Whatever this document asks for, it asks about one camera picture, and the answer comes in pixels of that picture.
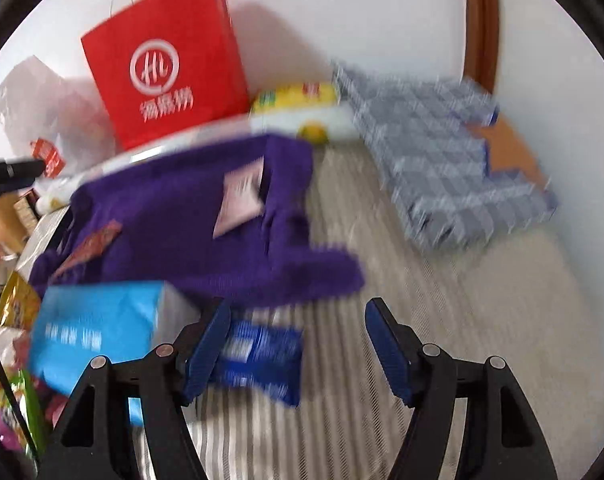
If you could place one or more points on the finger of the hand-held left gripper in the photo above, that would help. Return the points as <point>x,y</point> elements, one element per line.
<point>11,170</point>

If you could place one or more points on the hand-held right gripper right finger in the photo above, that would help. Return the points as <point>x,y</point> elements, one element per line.
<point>389,345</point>

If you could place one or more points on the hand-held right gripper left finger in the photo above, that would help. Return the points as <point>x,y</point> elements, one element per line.
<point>206,355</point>

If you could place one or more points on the dark blue snack packet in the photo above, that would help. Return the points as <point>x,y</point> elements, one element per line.
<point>262,355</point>

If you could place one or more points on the red orange snack packet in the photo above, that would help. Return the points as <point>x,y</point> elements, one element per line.
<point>89,247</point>

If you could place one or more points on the light blue carton box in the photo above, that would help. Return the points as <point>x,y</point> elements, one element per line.
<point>96,320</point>

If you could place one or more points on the yellow snack packet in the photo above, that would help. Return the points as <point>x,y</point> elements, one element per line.
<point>16,302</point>

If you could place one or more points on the pale pink snack packet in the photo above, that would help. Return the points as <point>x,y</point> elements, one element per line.
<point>236,200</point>

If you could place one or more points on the green snack packet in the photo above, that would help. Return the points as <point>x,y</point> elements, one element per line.
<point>29,410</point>

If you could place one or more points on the magenta snack packet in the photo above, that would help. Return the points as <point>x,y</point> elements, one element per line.
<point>6,430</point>

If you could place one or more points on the brown patterned box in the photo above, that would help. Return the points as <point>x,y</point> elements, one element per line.
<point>25,212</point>

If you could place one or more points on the white plastic bag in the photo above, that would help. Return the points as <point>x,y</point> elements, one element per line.
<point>46,105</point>

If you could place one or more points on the purple cloth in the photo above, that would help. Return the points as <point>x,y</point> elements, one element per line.
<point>171,230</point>

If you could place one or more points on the grey checkered folded cloth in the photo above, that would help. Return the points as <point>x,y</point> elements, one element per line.
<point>422,150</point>

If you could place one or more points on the red paper bag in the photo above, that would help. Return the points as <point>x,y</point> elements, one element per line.
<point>156,35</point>

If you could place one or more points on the yellow and white package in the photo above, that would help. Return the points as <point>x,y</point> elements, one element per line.
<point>297,97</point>

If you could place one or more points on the wooden door frame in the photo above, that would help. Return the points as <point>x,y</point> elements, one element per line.
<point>479,10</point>

